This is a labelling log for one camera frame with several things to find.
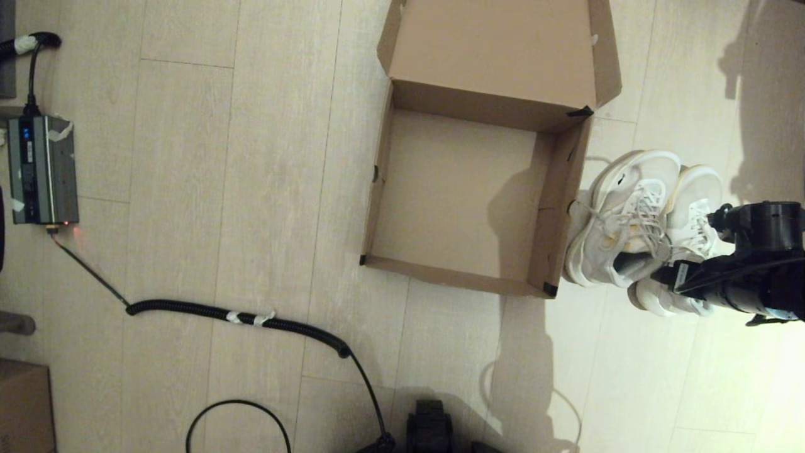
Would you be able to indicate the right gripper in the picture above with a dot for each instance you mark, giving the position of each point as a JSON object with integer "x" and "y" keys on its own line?
{"x": 755, "y": 299}

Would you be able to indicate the white sneaker tan toe edge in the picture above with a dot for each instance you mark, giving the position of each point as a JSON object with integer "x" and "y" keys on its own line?
{"x": 698, "y": 189}

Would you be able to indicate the white sneaker black side mark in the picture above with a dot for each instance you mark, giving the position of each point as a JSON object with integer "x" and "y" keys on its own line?
{"x": 604, "y": 251}

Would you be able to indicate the brown cardboard shoe box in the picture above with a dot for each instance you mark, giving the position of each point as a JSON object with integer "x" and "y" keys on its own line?
{"x": 453, "y": 189}

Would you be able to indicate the small brown cardboard box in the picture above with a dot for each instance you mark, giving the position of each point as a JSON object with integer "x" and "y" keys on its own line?
{"x": 25, "y": 409}

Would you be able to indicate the black ridged robot part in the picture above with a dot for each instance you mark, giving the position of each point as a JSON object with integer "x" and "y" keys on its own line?
{"x": 429, "y": 428}

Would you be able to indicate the grey power supply unit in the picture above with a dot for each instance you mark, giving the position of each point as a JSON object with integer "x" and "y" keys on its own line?
{"x": 44, "y": 176}

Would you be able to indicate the grey metal foot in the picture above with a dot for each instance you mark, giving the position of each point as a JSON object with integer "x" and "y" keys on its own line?
{"x": 16, "y": 323}

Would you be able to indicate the dark flat panel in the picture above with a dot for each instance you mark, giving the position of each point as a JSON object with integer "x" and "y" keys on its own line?
{"x": 6, "y": 50}

